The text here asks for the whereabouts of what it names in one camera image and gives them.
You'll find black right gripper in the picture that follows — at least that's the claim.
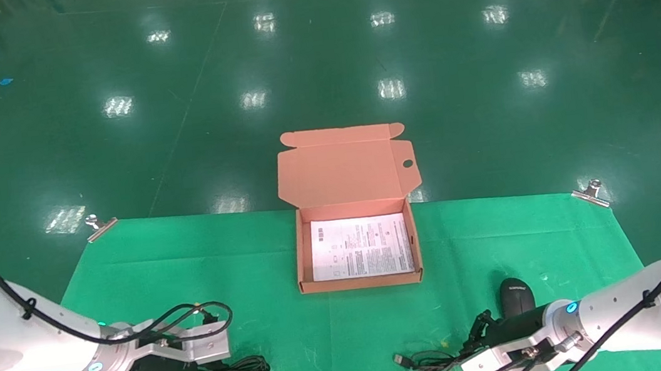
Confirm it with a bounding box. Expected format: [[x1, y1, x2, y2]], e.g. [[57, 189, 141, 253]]
[[454, 302, 557, 357]]

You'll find black wired computer mouse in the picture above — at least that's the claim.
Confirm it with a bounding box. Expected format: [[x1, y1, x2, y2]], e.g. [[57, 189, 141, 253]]
[[386, 274, 544, 371]]

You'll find orange cardboard box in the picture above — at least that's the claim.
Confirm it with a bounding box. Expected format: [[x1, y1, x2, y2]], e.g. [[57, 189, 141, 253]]
[[270, 116, 436, 298]]

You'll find green table mat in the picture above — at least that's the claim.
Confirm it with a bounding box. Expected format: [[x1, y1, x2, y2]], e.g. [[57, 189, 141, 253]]
[[0, 153, 661, 371]]

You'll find white printed instruction sheet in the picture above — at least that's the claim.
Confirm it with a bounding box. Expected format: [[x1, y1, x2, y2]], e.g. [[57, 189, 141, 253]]
[[306, 209, 416, 285]]

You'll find metal binder clip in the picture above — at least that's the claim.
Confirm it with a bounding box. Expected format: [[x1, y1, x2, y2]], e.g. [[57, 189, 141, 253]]
[[83, 211, 121, 244], [569, 177, 612, 213]]

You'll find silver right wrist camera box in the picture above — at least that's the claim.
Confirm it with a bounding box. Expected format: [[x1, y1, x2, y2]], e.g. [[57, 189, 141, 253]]
[[458, 330, 588, 371]]

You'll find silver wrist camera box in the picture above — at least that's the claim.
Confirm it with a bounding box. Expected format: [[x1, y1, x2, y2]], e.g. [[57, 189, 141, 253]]
[[458, 330, 588, 371], [108, 309, 233, 371]]

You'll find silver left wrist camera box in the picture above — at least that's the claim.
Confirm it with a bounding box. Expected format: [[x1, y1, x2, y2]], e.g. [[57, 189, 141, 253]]
[[108, 309, 233, 371]]

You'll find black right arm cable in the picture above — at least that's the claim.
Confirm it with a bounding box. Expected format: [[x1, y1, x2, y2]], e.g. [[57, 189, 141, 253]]
[[453, 226, 661, 371]]

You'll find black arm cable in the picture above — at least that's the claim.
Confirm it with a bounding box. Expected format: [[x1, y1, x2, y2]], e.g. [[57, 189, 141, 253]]
[[453, 226, 661, 371], [0, 211, 237, 364]]

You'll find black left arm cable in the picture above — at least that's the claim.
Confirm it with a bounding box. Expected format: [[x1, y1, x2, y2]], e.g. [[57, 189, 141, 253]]
[[0, 211, 237, 364]]

